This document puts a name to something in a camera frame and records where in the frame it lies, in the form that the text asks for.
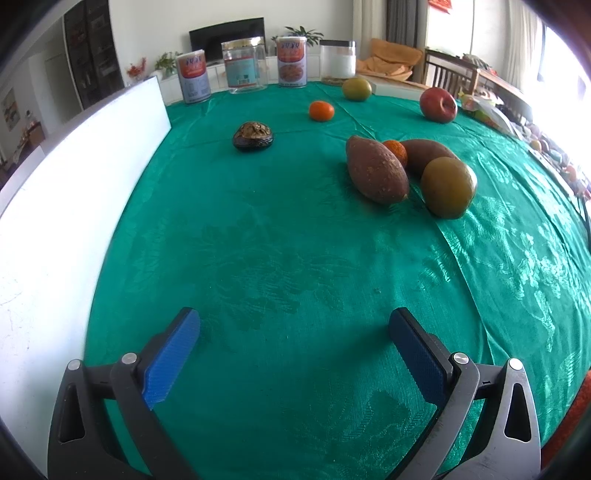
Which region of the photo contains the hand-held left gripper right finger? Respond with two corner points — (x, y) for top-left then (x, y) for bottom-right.
(389, 307), (542, 480)

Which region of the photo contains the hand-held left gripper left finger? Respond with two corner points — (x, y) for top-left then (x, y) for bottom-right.
(47, 307), (201, 480)

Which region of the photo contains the dark brown cracked avocado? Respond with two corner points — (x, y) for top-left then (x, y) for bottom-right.
(232, 121), (275, 151)

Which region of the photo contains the green patterned tablecloth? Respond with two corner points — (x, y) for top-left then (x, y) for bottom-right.
(84, 80), (591, 480)

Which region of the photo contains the white board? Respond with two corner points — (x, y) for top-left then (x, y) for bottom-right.
(0, 76), (172, 478)

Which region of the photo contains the large green orange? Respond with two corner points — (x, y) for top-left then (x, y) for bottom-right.
(420, 157), (478, 220)

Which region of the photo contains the brown sweet potato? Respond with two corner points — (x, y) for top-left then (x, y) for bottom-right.
(346, 135), (411, 206)
(401, 138), (461, 176)

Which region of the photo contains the small orange tangerine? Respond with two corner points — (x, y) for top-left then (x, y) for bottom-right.
(382, 140), (409, 168)

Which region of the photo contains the pile of assorted fruit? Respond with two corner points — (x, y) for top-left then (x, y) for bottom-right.
(524, 124), (591, 204)

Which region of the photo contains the red apple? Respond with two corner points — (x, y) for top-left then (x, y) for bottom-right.
(419, 87), (458, 123)

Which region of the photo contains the colourful snack packet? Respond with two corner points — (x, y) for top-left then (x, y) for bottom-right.
(459, 92), (516, 136)

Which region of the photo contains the white flat box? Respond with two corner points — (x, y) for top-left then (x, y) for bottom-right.
(365, 74), (432, 100)

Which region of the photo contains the small green orange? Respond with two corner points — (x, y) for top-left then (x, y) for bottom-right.
(342, 78), (373, 102)

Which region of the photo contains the left red-labelled can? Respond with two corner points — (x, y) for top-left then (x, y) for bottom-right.
(177, 48), (212, 105)

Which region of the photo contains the white television cabinet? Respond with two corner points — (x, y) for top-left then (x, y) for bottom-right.
(157, 54), (324, 105)

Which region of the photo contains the wooden chair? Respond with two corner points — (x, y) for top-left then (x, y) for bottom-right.
(422, 48), (479, 100)

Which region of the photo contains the red flower arrangement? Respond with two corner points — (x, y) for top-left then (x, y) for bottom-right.
(126, 58), (148, 85)

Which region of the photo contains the green potted plant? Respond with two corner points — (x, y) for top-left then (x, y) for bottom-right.
(154, 52), (183, 80)

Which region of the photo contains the clear jar with gold lid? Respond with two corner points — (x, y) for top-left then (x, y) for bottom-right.
(221, 38), (269, 94)

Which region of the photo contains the orange cushion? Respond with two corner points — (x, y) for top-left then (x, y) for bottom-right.
(358, 38), (424, 82)

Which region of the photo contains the clear jar with black lid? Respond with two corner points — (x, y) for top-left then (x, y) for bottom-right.
(320, 40), (358, 86)

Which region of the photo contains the dark display cabinet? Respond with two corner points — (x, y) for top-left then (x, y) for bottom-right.
(64, 0), (124, 110)

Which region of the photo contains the food print can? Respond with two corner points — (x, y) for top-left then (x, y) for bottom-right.
(277, 37), (308, 89)

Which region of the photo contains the black television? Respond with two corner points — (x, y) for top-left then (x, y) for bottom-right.
(189, 17), (266, 64)

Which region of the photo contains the grey curtain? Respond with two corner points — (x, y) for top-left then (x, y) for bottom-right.
(385, 0), (419, 47)

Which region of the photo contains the leafy potted plant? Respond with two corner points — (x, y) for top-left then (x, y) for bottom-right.
(286, 25), (324, 48)

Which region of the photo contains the framed wall picture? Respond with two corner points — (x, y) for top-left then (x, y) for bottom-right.
(0, 88), (19, 131)

